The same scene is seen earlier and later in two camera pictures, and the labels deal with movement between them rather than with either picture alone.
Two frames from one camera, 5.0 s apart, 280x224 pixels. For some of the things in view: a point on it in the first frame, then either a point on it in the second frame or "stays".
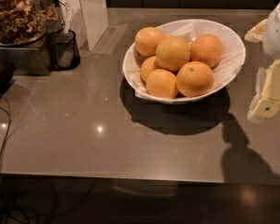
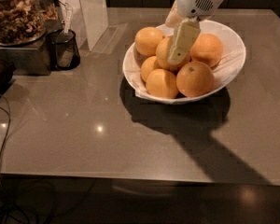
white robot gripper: (277, 32) to (196, 2)
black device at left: (1, 76) stays
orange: (173, 52) stays
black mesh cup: (64, 53) stays
